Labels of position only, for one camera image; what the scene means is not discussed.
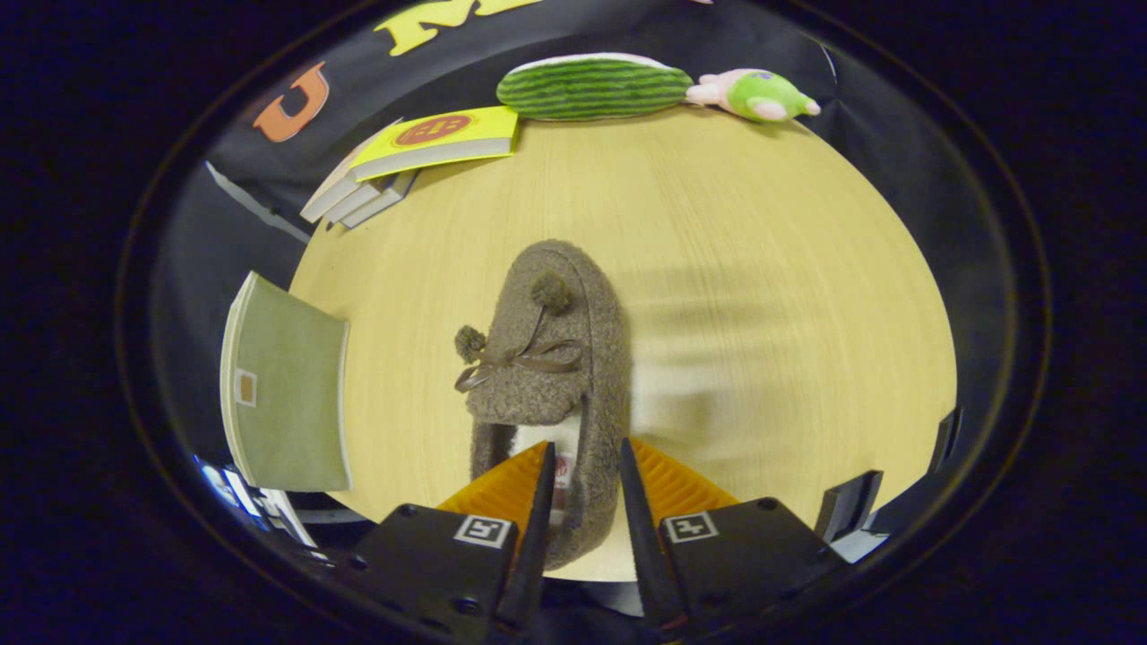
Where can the blue packet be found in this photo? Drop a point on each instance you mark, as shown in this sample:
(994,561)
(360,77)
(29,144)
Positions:
(222,482)

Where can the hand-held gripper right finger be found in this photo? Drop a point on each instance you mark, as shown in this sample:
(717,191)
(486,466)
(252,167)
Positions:
(645,537)

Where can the brown fuzzy shoe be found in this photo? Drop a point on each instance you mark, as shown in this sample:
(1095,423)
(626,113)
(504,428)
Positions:
(587,322)

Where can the yellow book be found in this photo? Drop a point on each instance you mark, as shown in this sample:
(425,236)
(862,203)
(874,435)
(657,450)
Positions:
(439,133)

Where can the grey book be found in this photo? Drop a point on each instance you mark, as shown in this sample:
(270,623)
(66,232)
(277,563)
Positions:
(381,202)

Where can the green fabric storage box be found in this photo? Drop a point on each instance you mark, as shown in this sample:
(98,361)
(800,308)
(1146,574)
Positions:
(291,394)

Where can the beige book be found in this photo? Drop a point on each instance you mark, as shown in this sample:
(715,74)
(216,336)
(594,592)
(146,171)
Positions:
(327,197)

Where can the green striped watermelon plush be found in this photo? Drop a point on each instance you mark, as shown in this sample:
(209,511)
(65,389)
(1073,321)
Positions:
(591,90)

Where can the pink and green plush toy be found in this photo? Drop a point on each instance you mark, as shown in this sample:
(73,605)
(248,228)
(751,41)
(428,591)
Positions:
(762,94)

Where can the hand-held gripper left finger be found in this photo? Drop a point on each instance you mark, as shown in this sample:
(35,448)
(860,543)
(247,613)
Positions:
(533,537)

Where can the white book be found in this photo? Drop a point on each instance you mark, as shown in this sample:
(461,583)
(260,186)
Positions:
(354,204)

